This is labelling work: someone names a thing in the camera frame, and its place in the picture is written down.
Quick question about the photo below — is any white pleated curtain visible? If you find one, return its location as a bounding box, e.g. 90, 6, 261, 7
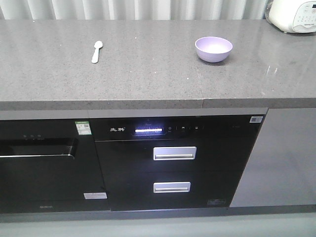
0, 0, 268, 20

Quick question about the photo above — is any white rice cooker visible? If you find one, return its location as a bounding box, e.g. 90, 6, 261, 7
266, 0, 316, 33

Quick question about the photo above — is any lower silver drawer handle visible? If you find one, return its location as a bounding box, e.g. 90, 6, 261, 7
153, 182, 191, 193

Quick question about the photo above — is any black disinfection cabinet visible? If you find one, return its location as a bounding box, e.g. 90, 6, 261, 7
90, 115, 264, 211

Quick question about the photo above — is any silver drawer handle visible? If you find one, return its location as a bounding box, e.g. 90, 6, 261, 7
153, 146, 197, 161
153, 182, 191, 193

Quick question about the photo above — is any lilac plastic bowl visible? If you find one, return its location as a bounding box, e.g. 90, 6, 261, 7
195, 37, 233, 63

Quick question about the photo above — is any black built-in dishwasher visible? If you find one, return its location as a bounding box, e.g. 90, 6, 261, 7
0, 118, 110, 214

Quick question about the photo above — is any grey cabinet door panel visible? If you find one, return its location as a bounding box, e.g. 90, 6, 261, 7
231, 108, 316, 207

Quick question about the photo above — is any mint green plastic spoon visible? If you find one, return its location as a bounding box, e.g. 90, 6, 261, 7
91, 40, 103, 64

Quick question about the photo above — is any upper silver drawer handle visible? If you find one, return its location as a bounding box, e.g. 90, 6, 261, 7
153, 146, 197, 161

